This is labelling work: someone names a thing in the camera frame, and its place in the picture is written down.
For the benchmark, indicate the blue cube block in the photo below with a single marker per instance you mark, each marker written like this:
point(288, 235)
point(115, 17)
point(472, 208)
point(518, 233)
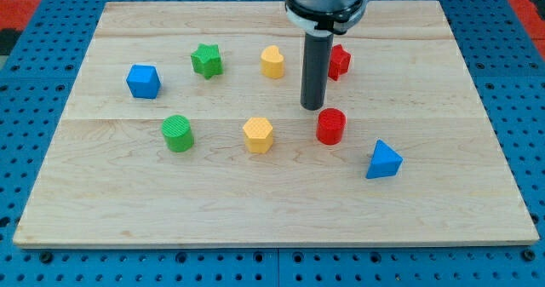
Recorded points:
point(143, 81)

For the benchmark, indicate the green cylinder block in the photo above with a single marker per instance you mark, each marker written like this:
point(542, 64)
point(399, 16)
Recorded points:
point(177, 133)

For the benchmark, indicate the light wooden board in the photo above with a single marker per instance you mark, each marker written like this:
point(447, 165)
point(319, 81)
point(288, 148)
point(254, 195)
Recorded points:
point(108, 180)

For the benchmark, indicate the blue triangle block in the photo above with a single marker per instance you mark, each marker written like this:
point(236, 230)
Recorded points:
point(384, 162)

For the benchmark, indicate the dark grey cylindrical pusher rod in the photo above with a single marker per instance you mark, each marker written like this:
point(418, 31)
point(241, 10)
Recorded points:
point(315, 69)

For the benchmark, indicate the yellow hexagon block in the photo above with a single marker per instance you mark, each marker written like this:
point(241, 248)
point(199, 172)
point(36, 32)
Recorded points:
point(258, 135)

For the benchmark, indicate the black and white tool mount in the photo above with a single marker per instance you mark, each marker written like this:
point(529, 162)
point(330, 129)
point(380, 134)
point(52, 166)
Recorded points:
point(318, 23)

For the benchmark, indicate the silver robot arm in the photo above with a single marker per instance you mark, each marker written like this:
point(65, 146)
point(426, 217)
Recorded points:
point(325, 6)

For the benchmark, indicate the red cylinder block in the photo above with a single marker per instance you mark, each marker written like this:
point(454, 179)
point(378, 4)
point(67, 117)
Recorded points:
point(330, 126)

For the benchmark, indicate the red star block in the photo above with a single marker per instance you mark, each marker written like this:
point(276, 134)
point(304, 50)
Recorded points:
point(339, 62)

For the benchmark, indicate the yellow heart block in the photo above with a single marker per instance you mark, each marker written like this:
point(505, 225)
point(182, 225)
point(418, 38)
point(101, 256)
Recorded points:
point(272, 62)

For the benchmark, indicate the green star block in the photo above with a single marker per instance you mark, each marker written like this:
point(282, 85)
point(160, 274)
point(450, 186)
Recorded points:
point(206, 60)

